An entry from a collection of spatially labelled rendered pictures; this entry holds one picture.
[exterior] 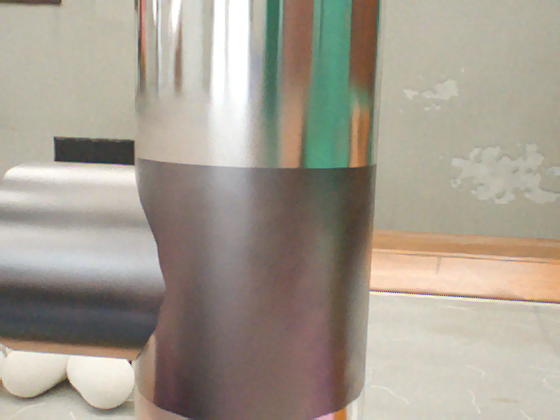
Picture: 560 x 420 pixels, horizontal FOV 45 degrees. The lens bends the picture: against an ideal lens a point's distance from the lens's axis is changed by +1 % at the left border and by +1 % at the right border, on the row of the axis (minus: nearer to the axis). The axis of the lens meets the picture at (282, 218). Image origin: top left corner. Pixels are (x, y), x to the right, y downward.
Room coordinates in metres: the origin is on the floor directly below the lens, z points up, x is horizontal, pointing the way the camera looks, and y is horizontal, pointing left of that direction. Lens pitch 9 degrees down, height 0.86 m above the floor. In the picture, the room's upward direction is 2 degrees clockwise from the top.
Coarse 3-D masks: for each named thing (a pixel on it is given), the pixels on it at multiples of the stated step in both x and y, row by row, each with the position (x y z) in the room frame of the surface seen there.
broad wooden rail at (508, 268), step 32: (384, 256) 0.45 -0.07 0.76; (416, 256) 0.45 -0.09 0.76; (448, 256) 0.45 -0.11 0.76; (480, 256) 0.45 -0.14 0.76; (512, 256) 0.45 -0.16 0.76; (544, 256) 0.45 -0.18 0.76; (384, 288) 0.43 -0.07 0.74; (416, 288) 0.43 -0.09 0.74; (448, 288) 0.43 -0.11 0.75; (480, 288) 0.43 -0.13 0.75; (512, 288) 0.43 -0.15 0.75; (544, 288) 0.43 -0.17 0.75
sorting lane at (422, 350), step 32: (384, 320) 0.37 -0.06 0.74; (416, 320) 0.37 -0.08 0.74; (448, 320) 0.38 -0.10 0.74; (480, 320) 0.38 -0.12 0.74; (512, 320) 0.38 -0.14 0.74; (544, 320) 0.38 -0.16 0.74; (384, 352) 0.32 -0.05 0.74; (416, 352) 0.32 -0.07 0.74; (448, 352) 0.32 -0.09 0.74; (480, 352) 0.32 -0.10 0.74; (512, 352) 0.33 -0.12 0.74; (544, 352) 0.33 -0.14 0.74; (0, 384) 0.27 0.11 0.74; (64, 384) 0.27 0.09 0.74; (384, 384) 0.28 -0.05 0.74; (416, 384) 0.28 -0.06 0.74; (448, 384) 0.28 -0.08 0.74; (480, 384) 0.28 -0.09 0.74; (512, 384) 0.28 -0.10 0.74; (544, 384) 0.29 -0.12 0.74; (0, 416) 0.24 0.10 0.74; (32, 416) 0.24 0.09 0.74; (64, 416) 0.24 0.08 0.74; (96, 416) 0.24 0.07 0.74; (128, 416) 0.24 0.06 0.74; (384, 416) 0.25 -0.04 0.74; (416, 416) 0.25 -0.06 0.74; (448, 416) 0.25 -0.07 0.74; (480, 416) 0.25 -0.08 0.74; (512, 416) 0.25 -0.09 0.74; (544, 416) 0.25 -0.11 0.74
